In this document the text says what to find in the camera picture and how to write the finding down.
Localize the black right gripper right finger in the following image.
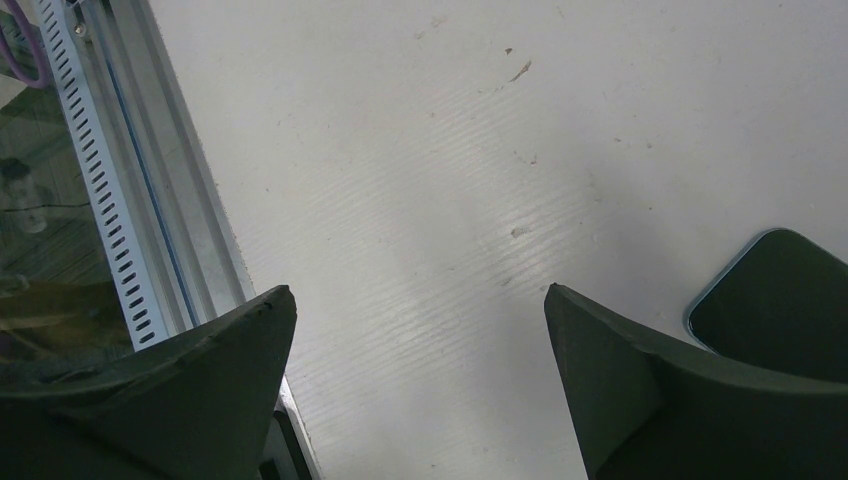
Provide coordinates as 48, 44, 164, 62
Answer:
544, 284, 847, 479

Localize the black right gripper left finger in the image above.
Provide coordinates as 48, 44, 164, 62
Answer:
1, 285, 297, 479

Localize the black phone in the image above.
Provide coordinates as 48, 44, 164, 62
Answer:
685, 228, 847, 383

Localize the aluminium frame rail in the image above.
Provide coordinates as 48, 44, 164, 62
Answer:
67, 1, 317, 479

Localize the white slotted cable duct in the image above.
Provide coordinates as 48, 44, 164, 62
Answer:
33, 0, 168, 351

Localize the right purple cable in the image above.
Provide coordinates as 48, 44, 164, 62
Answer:
0, 0, 51, 91

